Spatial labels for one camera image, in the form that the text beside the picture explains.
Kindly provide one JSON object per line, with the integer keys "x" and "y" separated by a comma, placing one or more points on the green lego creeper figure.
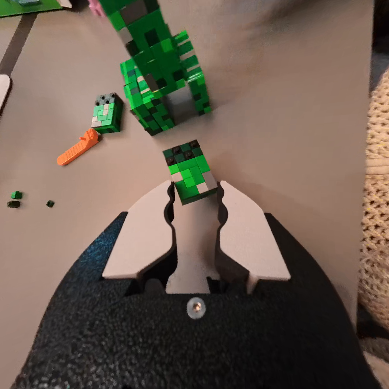
{"x": 152, "y": 60}

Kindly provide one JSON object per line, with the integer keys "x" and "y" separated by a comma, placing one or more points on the pink lego pig figure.
{"x": 95, "y": 6}

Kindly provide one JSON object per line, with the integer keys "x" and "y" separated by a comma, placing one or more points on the orange lego brick separator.
{"x": 76, "y": 150}

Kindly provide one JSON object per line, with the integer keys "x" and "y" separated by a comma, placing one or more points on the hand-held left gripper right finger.
{"x": 252, "y": 243}

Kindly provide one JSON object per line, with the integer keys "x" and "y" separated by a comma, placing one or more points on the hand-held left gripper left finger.
{"x": 142, "y": 243}

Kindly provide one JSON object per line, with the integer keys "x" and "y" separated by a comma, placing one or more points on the green lego foot block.
{"x": 106, "y": 117}
{"x": 190, "y": 179}

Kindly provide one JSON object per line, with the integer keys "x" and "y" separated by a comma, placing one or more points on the person's cream knit sweater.
{"x": 376, "y": 212}

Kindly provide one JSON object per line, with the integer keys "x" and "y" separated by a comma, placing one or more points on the green lego baseplate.
{"x": 18, "y": 10}

